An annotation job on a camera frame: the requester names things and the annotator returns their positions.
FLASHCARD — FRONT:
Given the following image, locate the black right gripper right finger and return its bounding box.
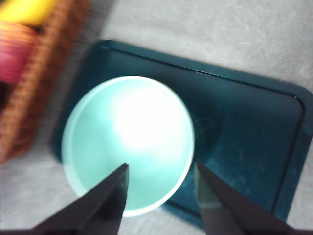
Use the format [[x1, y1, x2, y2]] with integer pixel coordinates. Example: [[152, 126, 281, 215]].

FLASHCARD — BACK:
[[196, 161, 313, 235]]

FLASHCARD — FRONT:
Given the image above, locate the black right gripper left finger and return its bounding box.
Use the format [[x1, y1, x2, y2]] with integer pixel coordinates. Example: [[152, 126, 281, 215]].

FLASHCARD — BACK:
[[0, 163, 130, 235]]

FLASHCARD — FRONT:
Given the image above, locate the teal ribbed bowl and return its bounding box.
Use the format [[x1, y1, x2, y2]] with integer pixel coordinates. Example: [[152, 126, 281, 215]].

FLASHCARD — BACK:
[[61, 75, 196, 218]]

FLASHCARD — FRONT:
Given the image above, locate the black rectangular tray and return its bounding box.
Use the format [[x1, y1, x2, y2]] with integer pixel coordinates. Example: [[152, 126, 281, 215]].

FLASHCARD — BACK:
[[48, 39, 313, 230]]

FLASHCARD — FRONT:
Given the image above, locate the brown wicker basket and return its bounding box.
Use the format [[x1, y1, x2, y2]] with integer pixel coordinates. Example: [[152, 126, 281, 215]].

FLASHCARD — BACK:
[[0, 0, 93, 164]]

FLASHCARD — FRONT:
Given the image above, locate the red bell pepper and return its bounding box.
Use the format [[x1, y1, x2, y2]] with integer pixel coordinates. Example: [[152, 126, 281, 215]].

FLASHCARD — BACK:
[[0, 23, 37, 83]]

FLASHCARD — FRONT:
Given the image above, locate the yellow banana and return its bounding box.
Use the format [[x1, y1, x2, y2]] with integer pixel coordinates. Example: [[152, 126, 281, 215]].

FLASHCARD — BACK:
[[0, 0, 56, 25]]

